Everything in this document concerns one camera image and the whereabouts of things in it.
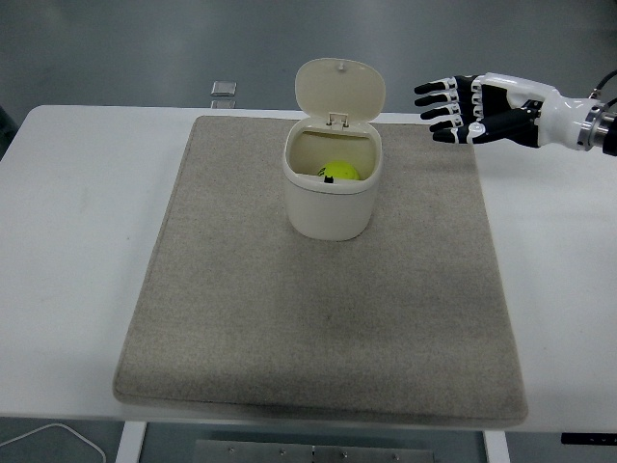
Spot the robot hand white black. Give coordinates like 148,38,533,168
413,71,595,149

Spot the yellow tennis ball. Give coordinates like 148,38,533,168
316,159,362,182

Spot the cream plastic box with lid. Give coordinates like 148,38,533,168
283,57,389,242

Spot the black table control panel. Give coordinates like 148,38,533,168
560,432,617,446

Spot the beige fabric mat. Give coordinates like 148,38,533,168
113,114,530,426

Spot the white table leg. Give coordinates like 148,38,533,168
115,421,148,463
481,428,510,463

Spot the grey metal plate with screws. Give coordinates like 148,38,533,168
195,438,435,463

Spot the white cable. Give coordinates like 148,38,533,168
0,422,106,463

